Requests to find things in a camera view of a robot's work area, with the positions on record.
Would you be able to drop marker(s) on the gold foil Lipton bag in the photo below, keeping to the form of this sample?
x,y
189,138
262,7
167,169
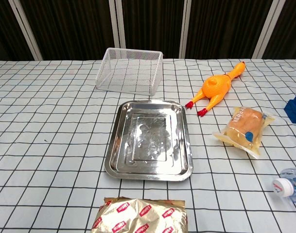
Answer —
x,y
140,216

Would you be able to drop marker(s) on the white black-checked tablecloth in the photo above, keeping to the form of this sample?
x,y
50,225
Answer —
x,y
53,126

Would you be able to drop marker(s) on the stainless steel tray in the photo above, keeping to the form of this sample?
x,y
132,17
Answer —
x,y
150,136

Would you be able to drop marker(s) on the clear plastic water bottle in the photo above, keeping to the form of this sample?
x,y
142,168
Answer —
x,y
290,184

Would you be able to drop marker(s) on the white partition frame post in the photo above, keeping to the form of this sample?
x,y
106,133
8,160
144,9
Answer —
x,y
117,24
268,29
26,31
187,29

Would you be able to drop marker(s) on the orange rubber chicken toy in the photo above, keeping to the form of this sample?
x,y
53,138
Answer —
x,y
214,87

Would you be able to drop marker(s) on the blue building block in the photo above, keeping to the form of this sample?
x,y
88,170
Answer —
x,y
294,111

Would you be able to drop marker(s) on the orange food packet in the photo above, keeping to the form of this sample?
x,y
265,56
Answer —
x,y
245,128

